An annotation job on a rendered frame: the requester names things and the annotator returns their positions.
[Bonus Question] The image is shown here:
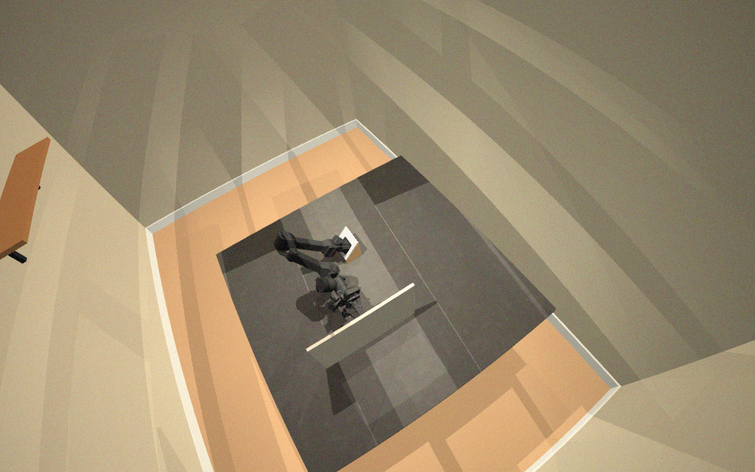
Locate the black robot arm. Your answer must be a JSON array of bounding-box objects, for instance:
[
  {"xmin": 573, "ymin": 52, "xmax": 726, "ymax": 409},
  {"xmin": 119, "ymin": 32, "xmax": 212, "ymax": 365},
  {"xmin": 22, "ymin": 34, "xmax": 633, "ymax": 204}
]
[{"xmin": 273, "ymin": 231, "xmax": 351, "ymax": 312}]

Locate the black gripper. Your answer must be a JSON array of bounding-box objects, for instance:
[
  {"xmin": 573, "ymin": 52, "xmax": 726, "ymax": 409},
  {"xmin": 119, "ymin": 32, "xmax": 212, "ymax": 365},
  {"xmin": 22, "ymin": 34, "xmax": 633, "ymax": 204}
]
[{"xmin": 336, "ymin": 285, "xmax": 362, "ymax": 318}]

